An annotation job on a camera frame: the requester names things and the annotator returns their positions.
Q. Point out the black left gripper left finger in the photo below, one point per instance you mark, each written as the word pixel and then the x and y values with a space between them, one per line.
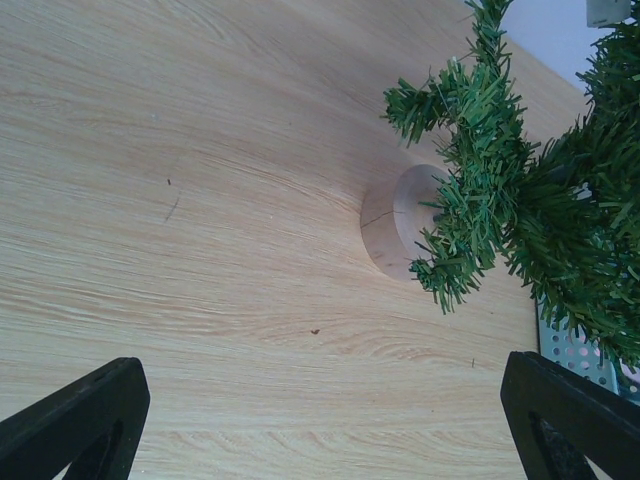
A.
pixel 89 429

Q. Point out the light blue plastic basket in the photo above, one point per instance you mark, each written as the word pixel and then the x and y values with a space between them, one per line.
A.
pixel 569 348

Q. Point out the small green christmas tree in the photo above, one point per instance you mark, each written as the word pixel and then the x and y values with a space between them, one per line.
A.
pixel 564 214

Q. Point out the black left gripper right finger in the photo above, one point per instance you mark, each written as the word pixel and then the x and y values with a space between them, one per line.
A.
pixel 562 423

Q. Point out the wooden tree base disc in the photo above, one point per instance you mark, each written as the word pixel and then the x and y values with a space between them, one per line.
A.
pixel 394 213

